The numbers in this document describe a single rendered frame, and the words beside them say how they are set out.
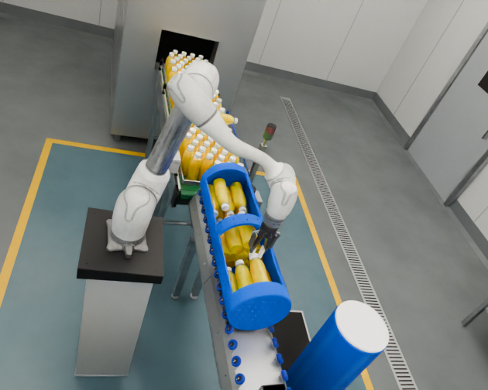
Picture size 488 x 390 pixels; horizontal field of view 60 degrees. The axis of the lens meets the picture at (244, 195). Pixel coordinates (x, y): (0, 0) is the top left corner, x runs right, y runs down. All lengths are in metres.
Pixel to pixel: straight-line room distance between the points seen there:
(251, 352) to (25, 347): 1.47
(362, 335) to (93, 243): 1.30
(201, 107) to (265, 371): 1.14
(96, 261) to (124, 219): 0.22
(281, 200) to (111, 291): 0.92
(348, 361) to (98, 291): 1.21
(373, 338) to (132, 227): 1.22
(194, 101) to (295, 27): 5.16
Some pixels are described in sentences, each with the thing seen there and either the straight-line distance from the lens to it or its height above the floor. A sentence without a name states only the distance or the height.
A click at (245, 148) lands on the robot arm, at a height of 1.70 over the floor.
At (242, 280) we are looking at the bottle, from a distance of 1.90.
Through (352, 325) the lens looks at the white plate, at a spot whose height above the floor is 1.04.
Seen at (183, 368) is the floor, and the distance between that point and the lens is 2.93.
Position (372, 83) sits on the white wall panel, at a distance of 7.45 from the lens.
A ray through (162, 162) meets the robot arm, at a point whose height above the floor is 1.43.
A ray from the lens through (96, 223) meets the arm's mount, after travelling 2.07.
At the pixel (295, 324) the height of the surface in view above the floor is 0.15.
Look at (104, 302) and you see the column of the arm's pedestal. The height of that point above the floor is 0.75.
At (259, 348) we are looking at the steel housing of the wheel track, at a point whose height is 0.93.
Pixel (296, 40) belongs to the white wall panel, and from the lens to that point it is 6.68.
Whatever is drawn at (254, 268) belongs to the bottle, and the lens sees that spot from 1.92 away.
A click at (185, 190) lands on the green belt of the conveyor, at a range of 2.60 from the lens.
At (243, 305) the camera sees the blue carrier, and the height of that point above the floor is 1.16.
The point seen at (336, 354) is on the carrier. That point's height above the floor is 0.91.
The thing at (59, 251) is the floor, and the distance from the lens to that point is 3.35.
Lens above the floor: 2.57
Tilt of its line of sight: 38 degrees down
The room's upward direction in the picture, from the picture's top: 22 degrees clockwise
